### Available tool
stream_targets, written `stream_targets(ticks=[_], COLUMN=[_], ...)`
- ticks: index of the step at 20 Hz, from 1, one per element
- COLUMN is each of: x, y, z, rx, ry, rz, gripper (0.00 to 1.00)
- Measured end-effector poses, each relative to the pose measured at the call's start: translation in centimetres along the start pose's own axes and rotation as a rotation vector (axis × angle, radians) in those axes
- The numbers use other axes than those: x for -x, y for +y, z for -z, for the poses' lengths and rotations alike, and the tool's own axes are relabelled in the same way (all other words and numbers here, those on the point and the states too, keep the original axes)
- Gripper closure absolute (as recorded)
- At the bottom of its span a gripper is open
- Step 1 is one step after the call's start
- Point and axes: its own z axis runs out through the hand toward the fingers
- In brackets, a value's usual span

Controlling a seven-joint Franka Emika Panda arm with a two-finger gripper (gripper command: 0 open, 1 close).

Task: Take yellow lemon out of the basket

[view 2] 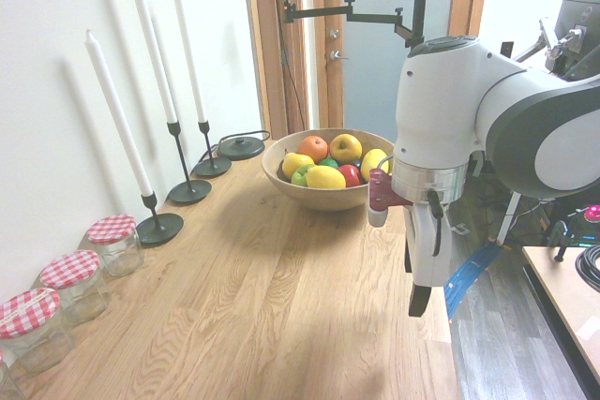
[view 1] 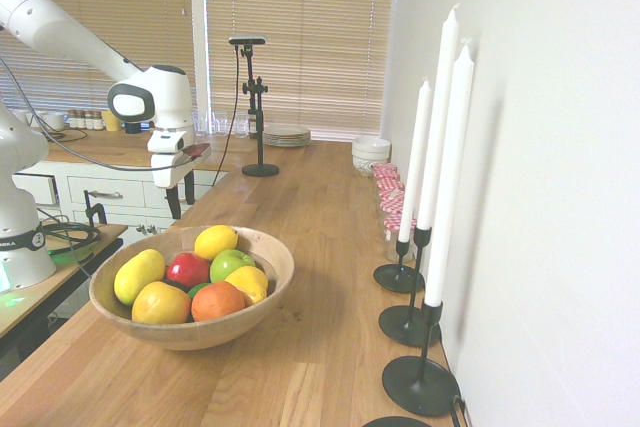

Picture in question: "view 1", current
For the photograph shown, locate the glass jar red checkered lid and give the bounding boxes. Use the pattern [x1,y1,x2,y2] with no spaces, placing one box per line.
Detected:
[373,176,403,197]
[378,200,409,228]
[382,214,418,262]
[371,162,400,183]
[375,189,406,211]

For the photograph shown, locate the yellow pear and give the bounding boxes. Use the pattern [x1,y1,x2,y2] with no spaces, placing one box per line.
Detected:
[224,265,270,307]

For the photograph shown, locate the round wooden fruit bowl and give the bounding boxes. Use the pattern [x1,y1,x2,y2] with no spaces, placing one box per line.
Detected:
[88,224,295,352]

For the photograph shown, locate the yellow mango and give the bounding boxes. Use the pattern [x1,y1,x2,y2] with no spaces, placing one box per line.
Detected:
[131,280,193,325]
[113,248,167,307]

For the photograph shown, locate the patterned white bowl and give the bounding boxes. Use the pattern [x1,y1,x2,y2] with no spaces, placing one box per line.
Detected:
[352,151,390,177]

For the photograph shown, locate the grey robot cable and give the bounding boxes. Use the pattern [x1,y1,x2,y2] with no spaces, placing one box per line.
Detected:
[0,55,195,172]

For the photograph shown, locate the black camera stand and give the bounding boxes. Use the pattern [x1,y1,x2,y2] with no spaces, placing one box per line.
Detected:
[238,44,281,179]

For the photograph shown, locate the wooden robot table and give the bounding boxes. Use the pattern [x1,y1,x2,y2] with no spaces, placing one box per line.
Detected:
[0,222,129,363]

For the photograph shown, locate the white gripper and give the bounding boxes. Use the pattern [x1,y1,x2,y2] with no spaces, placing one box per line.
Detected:
[146,129,197,221]

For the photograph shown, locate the black clamp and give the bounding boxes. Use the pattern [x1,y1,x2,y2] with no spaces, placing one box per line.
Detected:
[83,189,107,226]

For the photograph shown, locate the orange fruit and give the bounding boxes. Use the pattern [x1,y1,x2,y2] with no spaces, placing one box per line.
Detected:
[190,280,247,323]

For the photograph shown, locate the white drawer cabinet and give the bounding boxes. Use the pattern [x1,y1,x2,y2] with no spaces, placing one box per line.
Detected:
[12,160,229,249]

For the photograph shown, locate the stack of white plates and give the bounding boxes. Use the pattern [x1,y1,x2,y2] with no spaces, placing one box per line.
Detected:
[261,124,312,148]

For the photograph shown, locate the black candle holder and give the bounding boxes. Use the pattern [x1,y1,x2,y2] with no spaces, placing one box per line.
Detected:
[362,415,434,427]
[373,239,426,294]
[382,299,461,418]
[378,225,442,348]

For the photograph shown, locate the black cable bundle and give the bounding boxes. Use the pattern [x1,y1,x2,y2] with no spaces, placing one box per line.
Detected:
[38,216,102,278]

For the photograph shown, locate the plain white bowl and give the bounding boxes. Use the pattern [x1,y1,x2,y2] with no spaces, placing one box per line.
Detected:
[351,135,392,161]

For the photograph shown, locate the tallest white candle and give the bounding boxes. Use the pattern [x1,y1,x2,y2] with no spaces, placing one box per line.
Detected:
[416,4,460,232]

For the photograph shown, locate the green apple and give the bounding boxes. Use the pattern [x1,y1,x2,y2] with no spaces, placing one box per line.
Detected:
[209,248,257,284]

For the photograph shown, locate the yellow lemon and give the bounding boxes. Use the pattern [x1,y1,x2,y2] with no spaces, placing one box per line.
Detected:
[193,224,240,262]

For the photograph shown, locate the yellow mango front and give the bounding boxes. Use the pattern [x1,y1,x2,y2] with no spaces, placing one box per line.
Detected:
[131,280,193,325]

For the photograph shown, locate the black cables on counter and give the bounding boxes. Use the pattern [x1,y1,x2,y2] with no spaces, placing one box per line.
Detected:
[38,127,89,144]

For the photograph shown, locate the black cable by wall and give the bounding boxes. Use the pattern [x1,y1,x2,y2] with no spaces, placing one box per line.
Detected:
[448,393,472,427]

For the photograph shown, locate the red apple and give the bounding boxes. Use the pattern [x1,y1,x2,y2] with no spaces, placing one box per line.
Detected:
[166,251,211,288]

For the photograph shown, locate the medium white candle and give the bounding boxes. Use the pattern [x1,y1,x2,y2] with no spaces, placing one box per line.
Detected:
[423,41,475,308]

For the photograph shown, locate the wide wooden window blind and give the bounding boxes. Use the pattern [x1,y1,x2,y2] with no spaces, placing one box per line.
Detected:
[205,0,397,141]

